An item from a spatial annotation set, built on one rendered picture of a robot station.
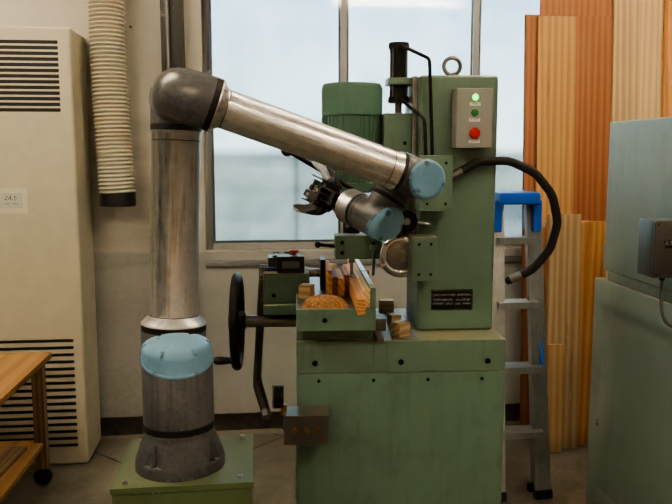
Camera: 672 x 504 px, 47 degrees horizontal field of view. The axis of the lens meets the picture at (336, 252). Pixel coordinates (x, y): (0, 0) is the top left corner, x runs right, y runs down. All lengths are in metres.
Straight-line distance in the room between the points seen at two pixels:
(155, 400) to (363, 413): 0.72
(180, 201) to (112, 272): 1.88
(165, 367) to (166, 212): 0.36
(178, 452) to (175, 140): 0.67
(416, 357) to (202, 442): 0.72
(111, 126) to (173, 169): 1.64
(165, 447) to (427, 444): 0.83
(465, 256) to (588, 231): 1.42
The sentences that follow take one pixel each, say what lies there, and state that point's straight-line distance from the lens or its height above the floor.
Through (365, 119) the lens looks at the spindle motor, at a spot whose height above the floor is 1.40.
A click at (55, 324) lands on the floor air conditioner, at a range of 3.41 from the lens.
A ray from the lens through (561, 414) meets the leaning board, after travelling 3.59.
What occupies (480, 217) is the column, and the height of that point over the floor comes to 1.13.
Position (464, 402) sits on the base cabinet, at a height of 0.62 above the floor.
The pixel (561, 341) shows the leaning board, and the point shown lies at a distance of 3.57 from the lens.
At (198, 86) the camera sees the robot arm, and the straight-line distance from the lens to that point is 1.65.
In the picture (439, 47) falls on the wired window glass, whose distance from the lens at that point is 3.73.
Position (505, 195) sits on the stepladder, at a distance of 2.96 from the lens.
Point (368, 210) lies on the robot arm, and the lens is 1.88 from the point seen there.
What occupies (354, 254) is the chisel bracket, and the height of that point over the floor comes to 1.01.
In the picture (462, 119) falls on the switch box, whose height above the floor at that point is 1.40.
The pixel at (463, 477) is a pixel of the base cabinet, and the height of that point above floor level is 0.40.
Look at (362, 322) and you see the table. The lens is 2.05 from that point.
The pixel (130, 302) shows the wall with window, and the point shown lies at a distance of 3.64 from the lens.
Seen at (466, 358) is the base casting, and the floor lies 0.75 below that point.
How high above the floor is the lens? 1.31
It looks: 7 degrees down
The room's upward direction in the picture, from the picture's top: straight up
